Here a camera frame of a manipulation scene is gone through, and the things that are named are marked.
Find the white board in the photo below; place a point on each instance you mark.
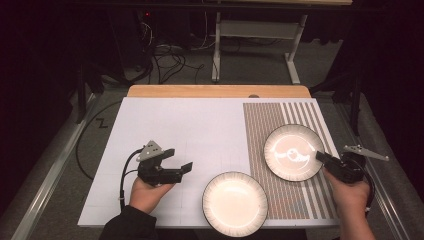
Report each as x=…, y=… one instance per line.
x=183, y=126

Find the person's right hand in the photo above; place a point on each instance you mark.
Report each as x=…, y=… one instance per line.
x=351, y=196

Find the white plate with dark rim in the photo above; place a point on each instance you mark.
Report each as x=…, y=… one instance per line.
x=233, y=206
x=283, y=160

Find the black metal stand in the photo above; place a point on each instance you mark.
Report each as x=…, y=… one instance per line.
x=356, y=106
x=81, y=93

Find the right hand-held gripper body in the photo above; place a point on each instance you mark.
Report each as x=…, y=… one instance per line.
x=348, y=168

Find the brown striped woven placemat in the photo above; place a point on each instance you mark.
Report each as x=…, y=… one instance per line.
x=256, y=133

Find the black device with red light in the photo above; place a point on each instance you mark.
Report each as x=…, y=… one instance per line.
x=133, y=40

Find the aluminium floor rail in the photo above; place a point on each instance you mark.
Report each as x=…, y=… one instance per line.
x=393, y=213
x=50, y=186

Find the white frame desk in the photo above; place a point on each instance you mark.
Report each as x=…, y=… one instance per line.
x=256, y=30

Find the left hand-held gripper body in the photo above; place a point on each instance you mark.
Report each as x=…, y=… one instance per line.
x=150, y=170

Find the person's left hand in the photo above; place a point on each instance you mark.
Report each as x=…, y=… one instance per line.
x=146, y=196

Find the wooden table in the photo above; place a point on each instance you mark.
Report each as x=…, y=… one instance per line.
x=200, y=90

